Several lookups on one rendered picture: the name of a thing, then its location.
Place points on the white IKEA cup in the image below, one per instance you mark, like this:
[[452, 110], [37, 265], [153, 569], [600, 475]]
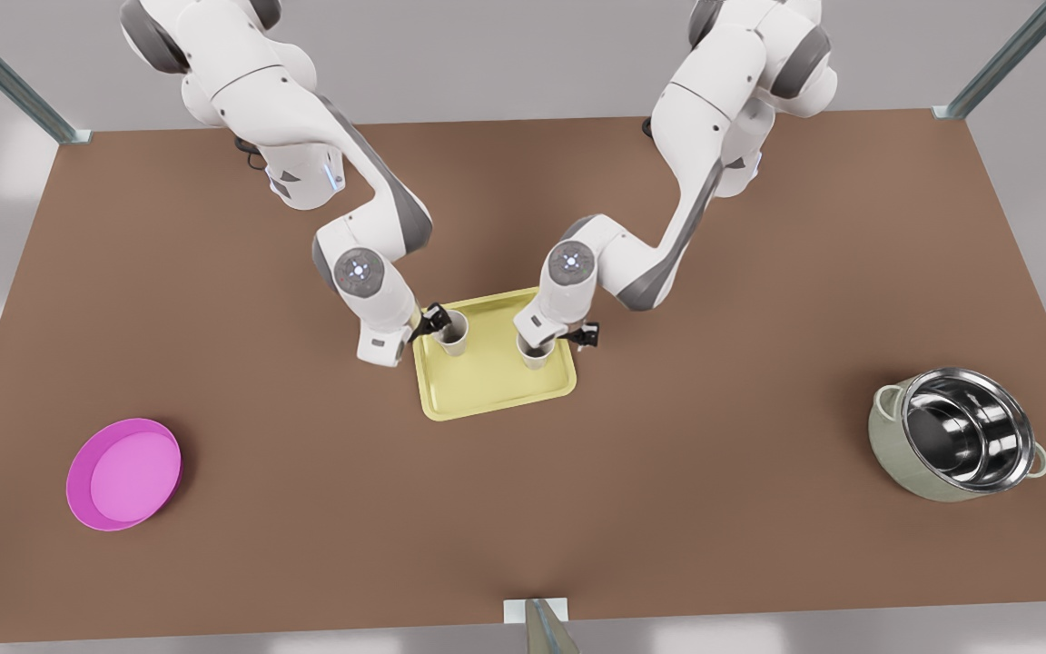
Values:
[[536, 354], [456, 338]]

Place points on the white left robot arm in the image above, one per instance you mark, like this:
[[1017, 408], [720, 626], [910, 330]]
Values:
[[695, 182]]

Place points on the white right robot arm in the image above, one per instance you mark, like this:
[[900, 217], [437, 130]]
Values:
[[355, 173]]

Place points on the yellow tray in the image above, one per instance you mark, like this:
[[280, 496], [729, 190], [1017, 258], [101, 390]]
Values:
[[496, 368]]

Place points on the pink plate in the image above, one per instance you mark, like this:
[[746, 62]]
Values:
[[123, 473]]

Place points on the pale green steel pot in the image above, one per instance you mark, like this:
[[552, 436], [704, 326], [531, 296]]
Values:
[[959, 434]]

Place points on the silver frame post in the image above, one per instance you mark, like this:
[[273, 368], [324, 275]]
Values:
[[541, 627], [1004, 59], [10, 77]]

